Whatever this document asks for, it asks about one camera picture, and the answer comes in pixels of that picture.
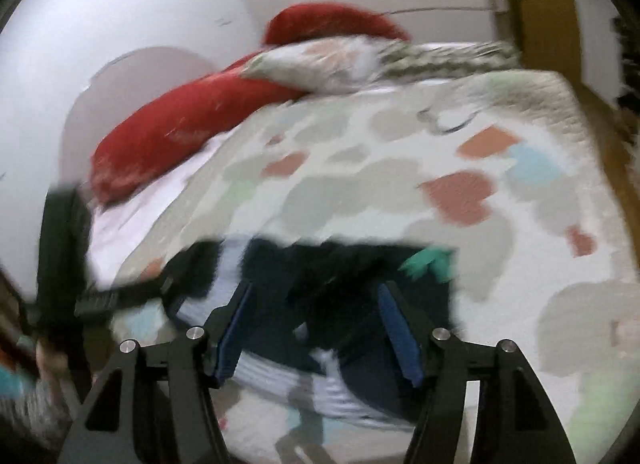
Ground heart patterned quilt bedspread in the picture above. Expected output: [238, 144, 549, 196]
[113, 70, 639, 463]

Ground navy striped child pants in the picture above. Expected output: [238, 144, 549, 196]
[160, 237, 457, 423]

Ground red pillow at back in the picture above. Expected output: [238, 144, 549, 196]
[262, 2, 411, 46]

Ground left hand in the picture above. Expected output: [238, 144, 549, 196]
[0, 333, 82, 450]

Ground brown wooden door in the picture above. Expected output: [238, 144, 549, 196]
[508, 0, 639, 247]

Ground floral patterned pillow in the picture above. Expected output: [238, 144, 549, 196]
[241, 35, 390, 95]

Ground pink white blanket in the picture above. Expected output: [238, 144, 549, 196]
[87, 129, 234, 285]

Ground long red happy pillow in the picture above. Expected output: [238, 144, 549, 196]
[89, 50, 306, 205]

